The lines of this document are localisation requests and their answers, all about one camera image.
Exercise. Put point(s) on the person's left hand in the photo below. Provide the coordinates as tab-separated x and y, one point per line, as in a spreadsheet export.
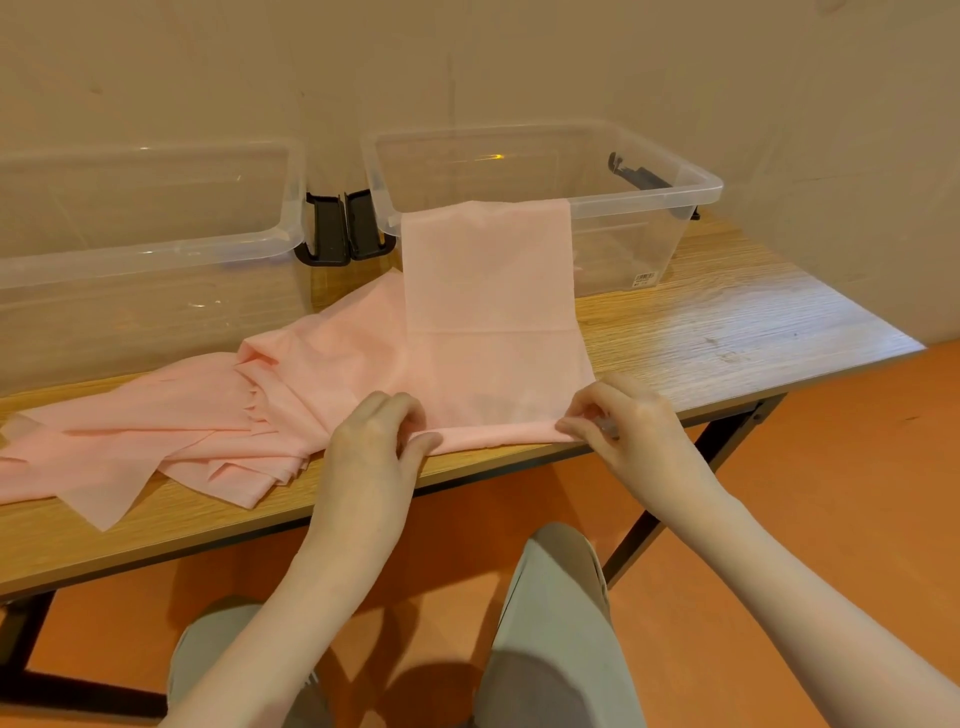
360	472

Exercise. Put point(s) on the person's right hand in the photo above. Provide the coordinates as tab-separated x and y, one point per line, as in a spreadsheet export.
645	442

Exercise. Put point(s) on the person's left thumb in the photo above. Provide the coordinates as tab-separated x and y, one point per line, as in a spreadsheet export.
422	450

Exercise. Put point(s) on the person's right thumb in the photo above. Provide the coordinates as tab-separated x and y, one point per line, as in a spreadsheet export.
583	433

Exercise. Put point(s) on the pink fabric sheet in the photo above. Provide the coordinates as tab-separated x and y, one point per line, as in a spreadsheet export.
487	322

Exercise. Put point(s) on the person's right forearm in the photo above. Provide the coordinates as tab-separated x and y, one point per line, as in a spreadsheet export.
810	600

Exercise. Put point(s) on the person's left forearm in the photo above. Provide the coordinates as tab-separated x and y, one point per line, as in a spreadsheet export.
277	637

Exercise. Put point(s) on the small label sticker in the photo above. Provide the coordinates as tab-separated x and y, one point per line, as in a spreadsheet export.
646	280

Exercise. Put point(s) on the grey trousers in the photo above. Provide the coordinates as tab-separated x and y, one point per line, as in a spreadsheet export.
555	607

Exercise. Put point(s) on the clear plastic storage bin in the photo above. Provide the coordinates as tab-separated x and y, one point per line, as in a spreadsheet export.
142	262
622	225

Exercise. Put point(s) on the pile of pink cloths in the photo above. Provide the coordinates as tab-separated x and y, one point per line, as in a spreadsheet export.
195	427

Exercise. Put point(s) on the black bin latch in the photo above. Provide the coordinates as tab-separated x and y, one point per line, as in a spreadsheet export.
363	225
641	175
328	229

